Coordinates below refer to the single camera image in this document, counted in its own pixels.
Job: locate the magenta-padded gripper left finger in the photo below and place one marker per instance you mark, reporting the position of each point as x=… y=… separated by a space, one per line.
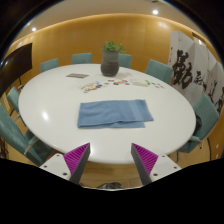
x=77 y=159

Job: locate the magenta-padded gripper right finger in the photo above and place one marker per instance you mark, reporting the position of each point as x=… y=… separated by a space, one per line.
x=145 y=160

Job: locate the blue towel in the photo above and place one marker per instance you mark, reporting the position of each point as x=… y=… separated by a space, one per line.
x=113 y=113

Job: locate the colourful sticker sheet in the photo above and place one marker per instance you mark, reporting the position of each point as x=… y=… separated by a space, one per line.
x=92 y=87

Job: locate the white flat box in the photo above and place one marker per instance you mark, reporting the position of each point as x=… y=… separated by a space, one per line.
x=139 y=82

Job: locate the green marker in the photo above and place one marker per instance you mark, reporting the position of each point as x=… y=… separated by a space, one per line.
x=147 y=82

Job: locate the loose colourful stickers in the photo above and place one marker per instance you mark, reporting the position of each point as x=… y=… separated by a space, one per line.
x=118 y=82

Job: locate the teal chairs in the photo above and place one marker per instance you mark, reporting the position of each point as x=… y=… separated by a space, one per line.
x=159 y=70

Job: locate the grey ribbed pot with plant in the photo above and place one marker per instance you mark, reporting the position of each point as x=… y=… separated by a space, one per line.
x=109 y=63

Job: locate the white calligraphy folding screen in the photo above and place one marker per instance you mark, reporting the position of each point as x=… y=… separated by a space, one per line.
x=196 y=70

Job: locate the black flat screen monitor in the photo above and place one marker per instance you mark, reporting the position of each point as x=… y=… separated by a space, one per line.
x=15 y=66

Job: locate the round ceiling lights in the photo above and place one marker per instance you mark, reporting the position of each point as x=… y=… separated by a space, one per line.
x=155 y=12

